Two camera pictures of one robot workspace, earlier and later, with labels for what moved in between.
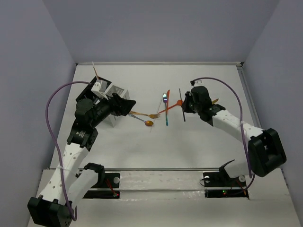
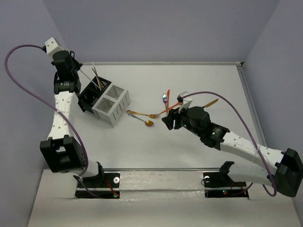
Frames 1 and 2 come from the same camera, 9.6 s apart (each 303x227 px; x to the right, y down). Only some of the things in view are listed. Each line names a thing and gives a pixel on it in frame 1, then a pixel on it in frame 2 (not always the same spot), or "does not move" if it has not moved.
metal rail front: [172, 169] does not move
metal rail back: [162, 64] does not move
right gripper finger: [187, 106] → [168, 120]
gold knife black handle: [215, 100] does not move
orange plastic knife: [168, 93] does not move
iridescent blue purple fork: [164, 100] does not move
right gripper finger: [188, 98] → [174, 113]
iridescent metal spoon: [147, 123] does not move
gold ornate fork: [152, 116] does not move
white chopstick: [156, 113] → [86, 76]
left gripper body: [117, 104] → [84, 99]
